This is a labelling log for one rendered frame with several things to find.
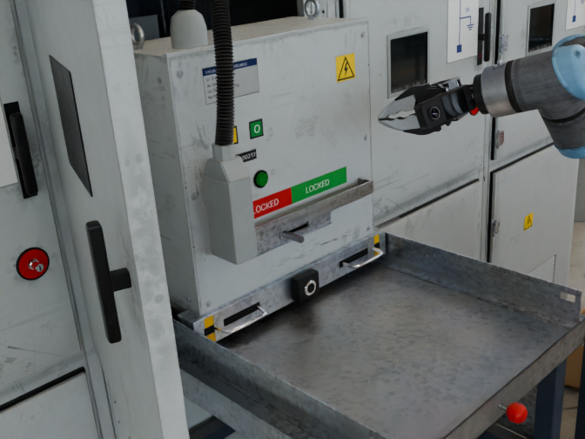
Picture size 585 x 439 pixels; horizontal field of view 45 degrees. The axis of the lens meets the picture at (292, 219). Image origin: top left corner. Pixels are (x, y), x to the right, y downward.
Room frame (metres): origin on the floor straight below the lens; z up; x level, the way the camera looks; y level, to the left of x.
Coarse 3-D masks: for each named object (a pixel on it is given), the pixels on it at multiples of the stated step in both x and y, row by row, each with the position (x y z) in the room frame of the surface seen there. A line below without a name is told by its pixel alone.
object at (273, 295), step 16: (384, 240) 1.47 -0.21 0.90; (336, 256) 1.36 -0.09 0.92; (352, 256) 1.39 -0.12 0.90; (320, 272) 1.33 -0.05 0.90; (336, 272) 1.36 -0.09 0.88; (256, 288) 1.22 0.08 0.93; (272, 288) 1.23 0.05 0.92; (288, 288) 1.26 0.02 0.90; (224, 304) 1.17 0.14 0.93; (240, 304) 1.18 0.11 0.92; (256, 304) 1.21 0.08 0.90; (272, 304) 1.23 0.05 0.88; (192, 320) 1.12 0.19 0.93; (224, 320) 1.15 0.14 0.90; (240, 320) 1.18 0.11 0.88
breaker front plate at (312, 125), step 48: (240, 48) 1.23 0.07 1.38; (288, 48) 1.31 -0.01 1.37; (336, 48) 1.40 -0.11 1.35; (192, 96) 1.16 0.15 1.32; (288, 96) 1.30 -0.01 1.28; (336, 96) 1.39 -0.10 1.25; (192, 144) 1.15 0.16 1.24; (240, 144) 1.22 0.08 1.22; (288, 144) 1.30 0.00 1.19; (336, 144) 1.39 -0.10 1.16; (192, 192) 1.14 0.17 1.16; (336, 192) 1.38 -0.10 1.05; (192, 240) 1.13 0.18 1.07; (288, 240) 1.28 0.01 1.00; (336, 240) 1.38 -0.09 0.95; (240, 288) 1.20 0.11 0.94
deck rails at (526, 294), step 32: (384, 256) 1.48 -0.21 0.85; (416, 256) 1.41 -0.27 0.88; (448, 256) 1.35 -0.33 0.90; (448, 288) 1.31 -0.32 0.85; (480, 288) 1.29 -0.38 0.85; (512, 288) 1.24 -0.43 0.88; (544, 288) 1.19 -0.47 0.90; (544, 320) 1.16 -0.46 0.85; (576, 320) 1.14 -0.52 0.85; (192, 352) 1.10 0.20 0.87; (224, 352) 1.03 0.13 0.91; (256, 384) 0.97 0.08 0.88; (288, 384) 0.91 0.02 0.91; (288, 416) 0.92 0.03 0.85; (320, 416) 0.86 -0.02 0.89
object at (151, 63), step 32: (256, 32) 1.36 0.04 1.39; (288, 32) 1.31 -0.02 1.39; (160, 64) 1.15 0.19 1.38; (160, 96) 1.16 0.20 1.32; (160, 128) 1.16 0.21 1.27; (160, 160) 1.18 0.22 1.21; (160, 192) 1.19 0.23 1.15; (160, 224) 1.20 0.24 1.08; (192, 256) 1.13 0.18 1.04; (192, 288) 1.14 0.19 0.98
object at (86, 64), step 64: (64, 0) 0.80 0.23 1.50; (64, 64) 0.89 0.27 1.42; (128, 64) 0.66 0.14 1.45; (64, 128) 0.99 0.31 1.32; (128, 128) 0.66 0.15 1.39; (64, 192) 1.18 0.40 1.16; (128, 192) 0.65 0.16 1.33; (128, 256) 0.68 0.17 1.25; (128, 320) 0.75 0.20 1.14; (128, 384) 0.84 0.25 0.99
